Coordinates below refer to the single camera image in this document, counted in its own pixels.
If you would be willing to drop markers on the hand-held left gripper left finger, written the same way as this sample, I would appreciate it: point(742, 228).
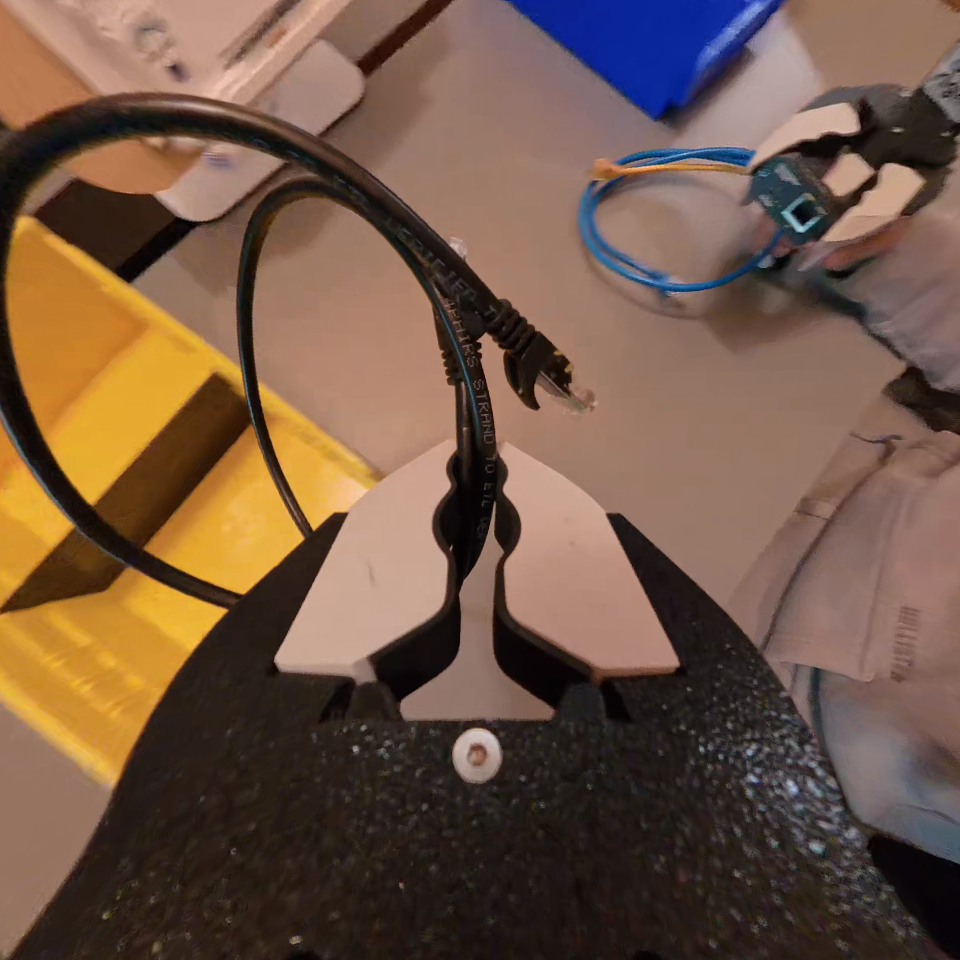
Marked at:
point(360, 585)

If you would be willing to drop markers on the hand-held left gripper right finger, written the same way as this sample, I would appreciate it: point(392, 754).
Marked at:
point(577, 585)

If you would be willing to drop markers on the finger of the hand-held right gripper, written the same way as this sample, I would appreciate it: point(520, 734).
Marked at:
point(814, 126)
point(889, 195)

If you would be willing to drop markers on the black network switch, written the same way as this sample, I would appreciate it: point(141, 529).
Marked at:
point(787, 199)

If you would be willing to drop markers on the person's right forearm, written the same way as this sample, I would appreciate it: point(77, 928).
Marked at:
point(930, 285)

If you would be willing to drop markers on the grey desk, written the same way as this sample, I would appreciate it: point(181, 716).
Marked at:
point(465, 187)

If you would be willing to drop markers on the blue plastic bin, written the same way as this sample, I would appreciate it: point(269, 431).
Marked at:
point(637, 45)

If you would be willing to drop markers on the person in grey clothes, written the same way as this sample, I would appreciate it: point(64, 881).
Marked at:
point(862, 562)

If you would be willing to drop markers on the yellow plastic bin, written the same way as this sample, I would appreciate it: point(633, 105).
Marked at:
point(97, 360)

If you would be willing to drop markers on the wooden document stand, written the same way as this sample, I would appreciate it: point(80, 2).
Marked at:
point(300, 97)

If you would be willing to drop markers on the printed instruction sheet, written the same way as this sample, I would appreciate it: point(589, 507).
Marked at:
point(210, 37)

